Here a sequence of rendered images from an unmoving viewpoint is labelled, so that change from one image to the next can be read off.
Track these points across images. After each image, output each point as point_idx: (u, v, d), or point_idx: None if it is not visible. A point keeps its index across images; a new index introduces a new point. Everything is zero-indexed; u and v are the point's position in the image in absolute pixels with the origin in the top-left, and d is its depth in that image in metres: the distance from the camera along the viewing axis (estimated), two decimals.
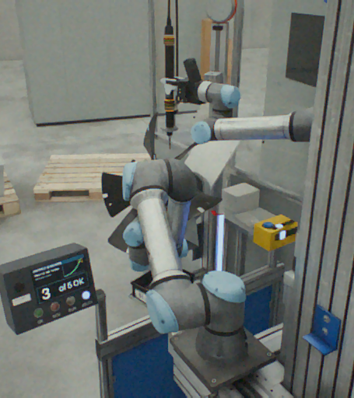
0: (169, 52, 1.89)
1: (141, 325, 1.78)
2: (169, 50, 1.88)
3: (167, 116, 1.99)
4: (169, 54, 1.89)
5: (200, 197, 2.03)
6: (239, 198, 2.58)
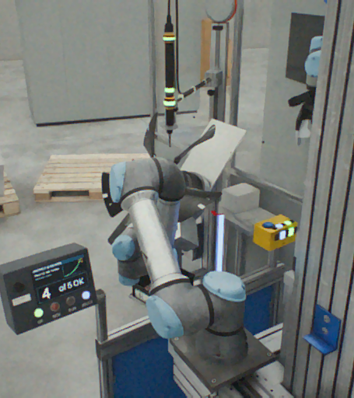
0: (169, 50, 1.88)
1: (141, 325, 1.78)
2: (169, 48, 1.88)
3: (167, 113, 1.98)
4: (169, 51, 1.88)
5: (200, 194, 2.02)
6: (239, 198, 2.58)
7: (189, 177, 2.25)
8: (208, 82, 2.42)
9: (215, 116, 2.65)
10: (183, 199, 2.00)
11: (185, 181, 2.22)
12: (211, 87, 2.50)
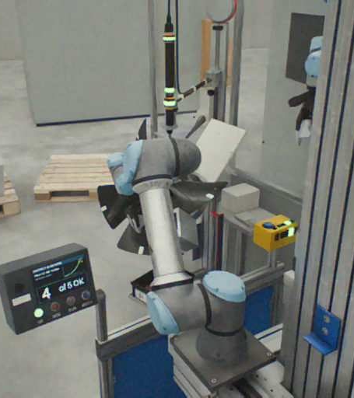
0: (169, 50, 1.88)
1: (141, 325, 1.78)
2: (169, 48, 1.88)
3: (167, 113, 1.98)
4: (169, 51, 1.88)
5: None
6: (239, 198, 2.58)
7: (189, 177, 2.25)
8: (208, 82, 2.42)
9: (215, 116, 2.65)
10: (140, 228, 2.10)
11: (185, 181, 2.22)
12: (211, 87, 2.50)
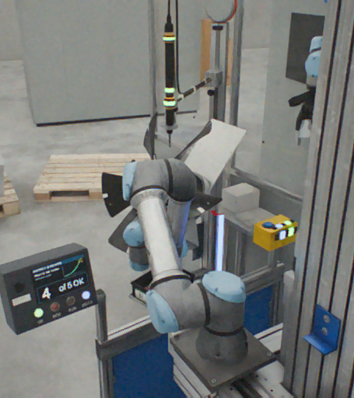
0: (169, 50, 1.88)
1: (141, 325, 1.78)
2: (169, 48, 1.88)
3: (167, 113, 1.98)
4: (169, 51, 1.88)
5: None
6: (239, 198, 2.58)
7: None
8: (208, 82, 2.42)
9: (215, 116, 2.65)
10: None
11: None
12: (211, 87, 2.50)
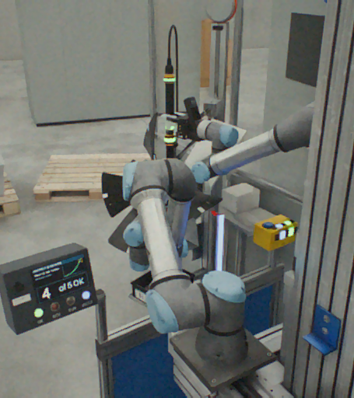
0: (169, 90, 1.95)
1: (141, 325, 1.78)
2: (169, 89, 1.94)
3: (167, 149, 2.05)
4: (169, 92, 1.95)
5: None
6: (239, 198, 2.58)
7: None
8: (207, 112, 2.49)
9: (215, 116, 2.65)
10: None
11: None
12: (210, 116, 2.57)
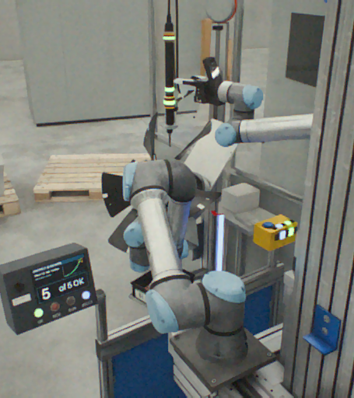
0: (169, 49, 1.88)
1: (141, 325, 1.78)
2: (169, 47, 1.88)
3: (167, 113, 1.98)
4: (169, 50, 1.88)
5: None
6: (239, 198, 2.58)
7: None
8: None
9: (215, 116, 2.65)
10: None
11: None
12: None
